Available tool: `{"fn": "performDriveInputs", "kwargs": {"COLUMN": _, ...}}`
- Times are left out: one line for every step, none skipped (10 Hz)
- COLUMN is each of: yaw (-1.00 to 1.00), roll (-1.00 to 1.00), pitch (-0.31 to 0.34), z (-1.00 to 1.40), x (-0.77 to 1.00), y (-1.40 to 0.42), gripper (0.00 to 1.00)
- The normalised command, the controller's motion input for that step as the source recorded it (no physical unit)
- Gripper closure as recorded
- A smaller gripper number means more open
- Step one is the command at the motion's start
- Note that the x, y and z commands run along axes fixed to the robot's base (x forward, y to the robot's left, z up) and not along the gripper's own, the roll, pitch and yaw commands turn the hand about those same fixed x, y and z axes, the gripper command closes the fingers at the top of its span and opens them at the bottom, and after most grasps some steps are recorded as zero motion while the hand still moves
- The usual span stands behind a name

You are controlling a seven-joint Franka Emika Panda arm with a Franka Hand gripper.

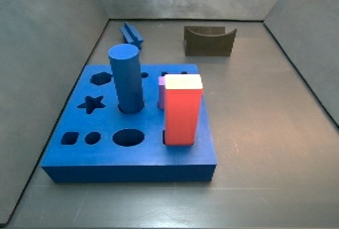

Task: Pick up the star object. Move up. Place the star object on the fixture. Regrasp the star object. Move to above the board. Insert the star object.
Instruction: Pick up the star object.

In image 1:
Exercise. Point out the red rectangular block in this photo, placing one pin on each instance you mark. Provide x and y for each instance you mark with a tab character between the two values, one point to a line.
183	93

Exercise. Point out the blue star prism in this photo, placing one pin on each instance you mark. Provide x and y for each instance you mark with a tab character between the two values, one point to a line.
131	35

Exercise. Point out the purple block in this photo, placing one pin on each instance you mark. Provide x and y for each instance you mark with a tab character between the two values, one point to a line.
161	83

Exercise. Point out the dark curved fixture cradle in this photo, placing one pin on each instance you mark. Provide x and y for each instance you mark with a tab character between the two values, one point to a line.
209	41

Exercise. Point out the blue cylinder peg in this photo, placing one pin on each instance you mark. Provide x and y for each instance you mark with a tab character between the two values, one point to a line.
125	63

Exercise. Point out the blue shape sorter base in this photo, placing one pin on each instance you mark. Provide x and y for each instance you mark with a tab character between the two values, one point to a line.
102	145

